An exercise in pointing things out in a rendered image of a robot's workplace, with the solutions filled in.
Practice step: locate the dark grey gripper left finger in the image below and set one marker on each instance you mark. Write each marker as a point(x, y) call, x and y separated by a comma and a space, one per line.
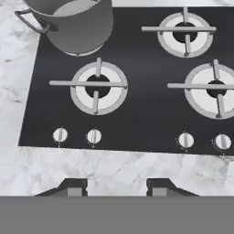
point(73, 186)

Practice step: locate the white hob knob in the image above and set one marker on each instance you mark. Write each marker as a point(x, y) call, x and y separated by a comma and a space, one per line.
point(94, 136)
point(222, 141)
point(186, 140)
point(60, 135)

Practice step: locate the grey metal pot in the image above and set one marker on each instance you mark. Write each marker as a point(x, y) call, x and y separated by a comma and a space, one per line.
point(79, 27)

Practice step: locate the black gas hob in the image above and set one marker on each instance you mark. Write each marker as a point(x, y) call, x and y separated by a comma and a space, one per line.
point(143, 100)

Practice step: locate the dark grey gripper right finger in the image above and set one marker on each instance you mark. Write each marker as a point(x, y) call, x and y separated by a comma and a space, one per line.
point(159, 186)

